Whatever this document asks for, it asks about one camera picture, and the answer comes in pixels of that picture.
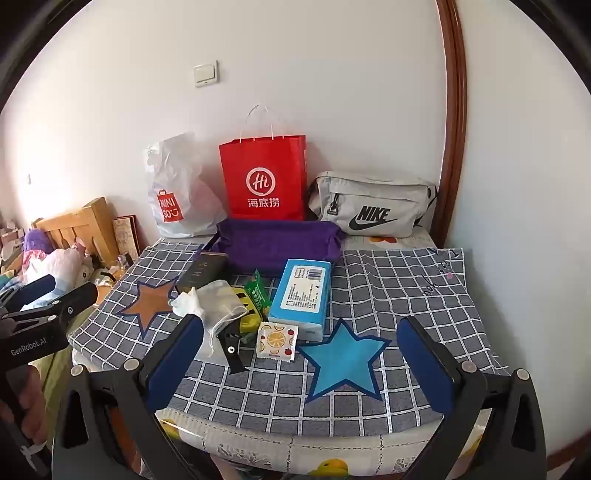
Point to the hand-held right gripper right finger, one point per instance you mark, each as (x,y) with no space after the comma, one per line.
(425,364)

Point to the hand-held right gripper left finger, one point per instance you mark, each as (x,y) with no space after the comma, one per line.
(175,360)

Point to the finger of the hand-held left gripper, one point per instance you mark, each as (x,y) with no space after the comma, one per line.
(76,297)
(32,288)

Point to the black plastic clip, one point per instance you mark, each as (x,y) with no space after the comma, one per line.
(231,346)

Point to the white knit glove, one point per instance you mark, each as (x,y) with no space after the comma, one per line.
(187,302)

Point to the fruit print wipe packet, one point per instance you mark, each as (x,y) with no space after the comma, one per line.
(277,341)

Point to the green snack packet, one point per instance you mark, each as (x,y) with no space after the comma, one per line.
(257,295)

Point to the purple fabric tray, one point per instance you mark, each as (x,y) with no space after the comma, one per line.
(277,244)

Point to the person's left hand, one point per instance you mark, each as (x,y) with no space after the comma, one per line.
(34,401)

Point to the purple plush toy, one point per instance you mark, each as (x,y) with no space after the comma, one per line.
(37,240)

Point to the wooden headboard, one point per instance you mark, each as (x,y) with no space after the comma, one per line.
(87,226)

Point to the grey checked blanket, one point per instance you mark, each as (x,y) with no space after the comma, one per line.
(258,383)

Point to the dark rectangular box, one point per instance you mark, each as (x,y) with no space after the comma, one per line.
(201,272)

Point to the duck print bed sheet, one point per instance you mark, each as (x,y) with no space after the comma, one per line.
(258,438)

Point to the blue tissue pack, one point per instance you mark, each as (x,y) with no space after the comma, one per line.
(300,295)

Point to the white plastic shopping bag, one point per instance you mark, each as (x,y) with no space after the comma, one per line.
(184,184)

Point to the grey waist bag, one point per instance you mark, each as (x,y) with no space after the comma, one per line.
(369,198)

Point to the red paper bag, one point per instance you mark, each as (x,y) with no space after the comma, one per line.
(263,161)

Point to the brown picture frame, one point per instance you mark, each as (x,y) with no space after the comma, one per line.
(125,237)

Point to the white wall light switch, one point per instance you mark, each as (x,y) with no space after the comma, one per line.
(206,74)

